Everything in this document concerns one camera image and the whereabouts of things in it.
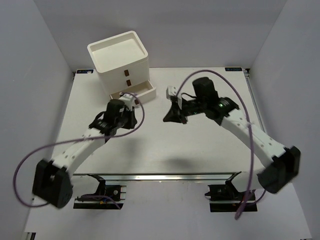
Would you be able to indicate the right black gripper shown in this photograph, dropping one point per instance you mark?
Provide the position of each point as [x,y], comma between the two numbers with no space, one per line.
[181,111]

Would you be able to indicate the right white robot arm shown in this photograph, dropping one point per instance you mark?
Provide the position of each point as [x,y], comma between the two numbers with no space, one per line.
[280,164]

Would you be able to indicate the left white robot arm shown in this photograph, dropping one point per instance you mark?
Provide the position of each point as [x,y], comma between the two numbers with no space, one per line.
[54,179]

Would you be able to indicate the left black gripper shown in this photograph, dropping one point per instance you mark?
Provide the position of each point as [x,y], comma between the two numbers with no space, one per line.
[130,119]

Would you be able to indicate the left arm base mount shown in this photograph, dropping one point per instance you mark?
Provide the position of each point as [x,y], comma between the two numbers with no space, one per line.
[93,192]

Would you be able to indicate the aluminium table front rail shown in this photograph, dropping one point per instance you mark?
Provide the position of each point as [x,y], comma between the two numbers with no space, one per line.
[200,177]

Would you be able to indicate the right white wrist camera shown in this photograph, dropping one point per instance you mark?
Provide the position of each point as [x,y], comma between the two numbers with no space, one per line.
[173,95]

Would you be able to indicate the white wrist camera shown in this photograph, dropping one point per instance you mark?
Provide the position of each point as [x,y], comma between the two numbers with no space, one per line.
[129,99]
[173,95]

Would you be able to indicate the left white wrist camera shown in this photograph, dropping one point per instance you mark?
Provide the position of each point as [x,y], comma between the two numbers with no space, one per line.
[129,99]

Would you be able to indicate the white drawer cabinet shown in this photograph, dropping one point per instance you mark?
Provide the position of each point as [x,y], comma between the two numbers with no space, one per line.
[121,61]

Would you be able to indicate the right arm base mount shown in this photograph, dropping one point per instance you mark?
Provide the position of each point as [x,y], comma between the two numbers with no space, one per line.
[226,198]

